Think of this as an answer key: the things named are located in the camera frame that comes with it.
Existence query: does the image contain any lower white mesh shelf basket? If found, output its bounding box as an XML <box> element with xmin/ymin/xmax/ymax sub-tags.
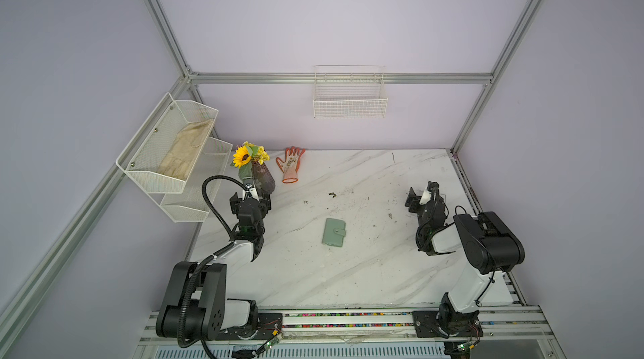
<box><xmin>159</xmin><ymin>137</ymin><xmax>232</xmax><ymax>223</ymax></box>

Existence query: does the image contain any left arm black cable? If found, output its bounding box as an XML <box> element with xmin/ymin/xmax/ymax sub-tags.
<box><xmin>200</xmin><ymin>175</ymin><xmax>250</xmax><ymax>242</ymax></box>

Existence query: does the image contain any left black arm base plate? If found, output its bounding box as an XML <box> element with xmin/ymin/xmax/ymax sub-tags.
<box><xmin>216</xmin><ymin>312</ymin><xmax>283</xmax><ymax>342</ymax></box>

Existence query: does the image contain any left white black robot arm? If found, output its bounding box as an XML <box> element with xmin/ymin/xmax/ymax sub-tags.
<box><xmin>155</xmin><ymin>195</ymin><xmax>272</xmax><ymax>348</ymax></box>

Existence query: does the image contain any beige cloth glove in basket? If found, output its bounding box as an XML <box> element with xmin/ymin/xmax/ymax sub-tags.
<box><xmin>159</xmin><ymin>119</ymin><xmax>215</xmax><ymax>181</ymax></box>

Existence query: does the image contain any white wire wall basket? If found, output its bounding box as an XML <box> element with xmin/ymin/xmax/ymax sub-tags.
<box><xmin>313</xmin><ymin>65</ymin><xmax>388</xmax><ymax>119</ymax></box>

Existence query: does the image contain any upper white mesh shelf basket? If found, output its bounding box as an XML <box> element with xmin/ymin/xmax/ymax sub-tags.
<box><xmin>116</xmin><ymin>94</ymin><xmax>219</xmax><ymax>194</ymax></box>

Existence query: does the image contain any yellow sunflower bouquet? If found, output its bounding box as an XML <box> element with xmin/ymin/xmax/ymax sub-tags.
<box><xmin>231</xmin><ymin>141</ymin><xmax>270</xmax><ymax>182</ymax></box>

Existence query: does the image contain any white mesh shelf basket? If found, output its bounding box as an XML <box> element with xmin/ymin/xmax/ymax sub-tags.
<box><xmin>159</xmin><ymin>137</ymin><xmax>232</xmax><ymax>223</ymax></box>
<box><xmin>116</xmin><ymin>94</ymin><xmax>219</xmax><ymax>194</ymax></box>

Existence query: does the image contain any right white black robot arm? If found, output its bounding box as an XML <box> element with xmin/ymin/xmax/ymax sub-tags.
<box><xmin>404</xmin><ymin>181</ymin><xmax>525</xmax><ymax>338</ymax></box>

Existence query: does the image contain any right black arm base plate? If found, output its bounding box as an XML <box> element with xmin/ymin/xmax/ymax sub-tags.
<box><xmin>412</xmin><ymin>310</ymin><xmax>483</xmax><ymax>339</ymax></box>

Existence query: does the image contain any orange white work glove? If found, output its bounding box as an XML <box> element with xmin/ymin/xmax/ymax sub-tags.
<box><xmin>276</xmin><ymin>146</ymin><xmax>306</xmax><ymax>184</ymax></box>

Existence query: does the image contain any dark glass vase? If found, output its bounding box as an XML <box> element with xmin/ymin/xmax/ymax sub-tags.
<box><xmin>252</xmin><ymin>161</ymin><xmax>276</xmax><ymax>196</ymax></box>

